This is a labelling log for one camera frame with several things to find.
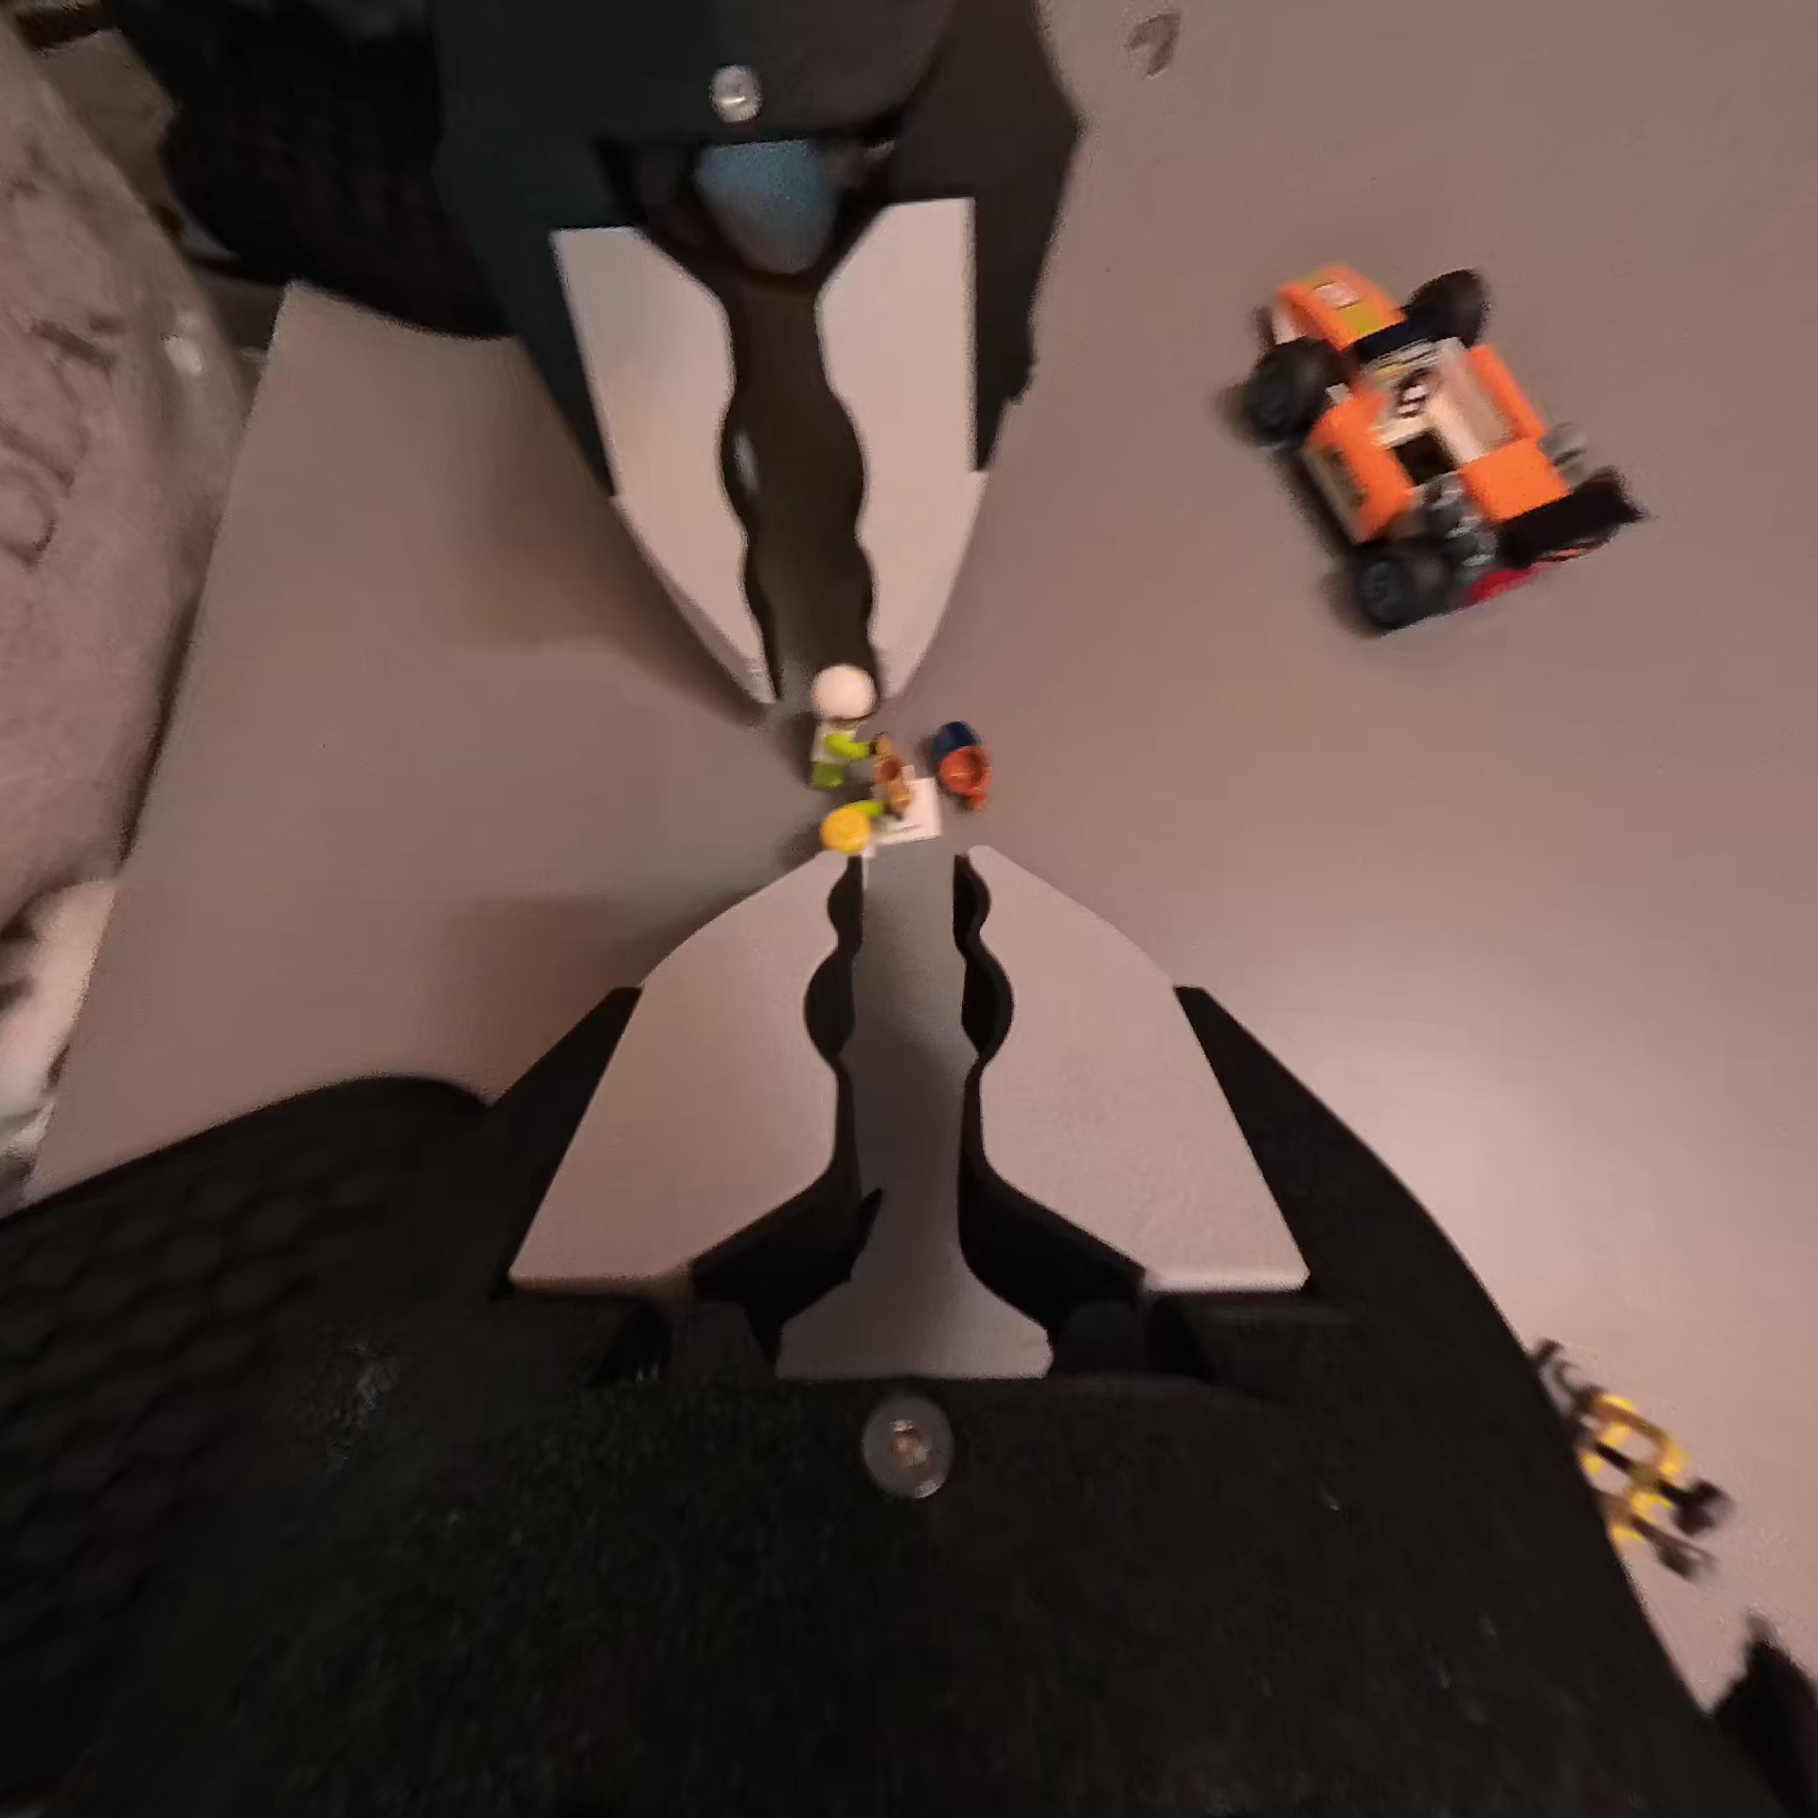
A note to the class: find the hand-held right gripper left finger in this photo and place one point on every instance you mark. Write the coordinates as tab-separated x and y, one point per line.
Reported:
682	1137

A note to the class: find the yellow round lego piece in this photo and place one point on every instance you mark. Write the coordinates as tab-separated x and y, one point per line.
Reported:
851	828

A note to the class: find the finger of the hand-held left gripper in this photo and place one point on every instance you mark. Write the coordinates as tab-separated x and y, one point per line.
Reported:
909	427
654	427

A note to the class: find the grey lego plate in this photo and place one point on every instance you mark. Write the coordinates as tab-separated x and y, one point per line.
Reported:
1564	1380

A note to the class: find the small tan lego piece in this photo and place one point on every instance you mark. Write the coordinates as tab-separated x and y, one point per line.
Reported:
905	792

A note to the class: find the orange lego race car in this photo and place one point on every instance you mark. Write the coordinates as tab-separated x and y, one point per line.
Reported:
1436	442

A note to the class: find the blue cap with orange hair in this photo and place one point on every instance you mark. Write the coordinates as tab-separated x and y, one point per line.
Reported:
961	761

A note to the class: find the brown curved lego piece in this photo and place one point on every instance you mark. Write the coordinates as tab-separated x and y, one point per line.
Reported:
1153	37

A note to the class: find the green lego minifigure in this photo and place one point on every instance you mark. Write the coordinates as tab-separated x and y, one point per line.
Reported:
842	711

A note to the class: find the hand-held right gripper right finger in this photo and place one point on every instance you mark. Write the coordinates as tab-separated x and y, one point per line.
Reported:
1136	1137

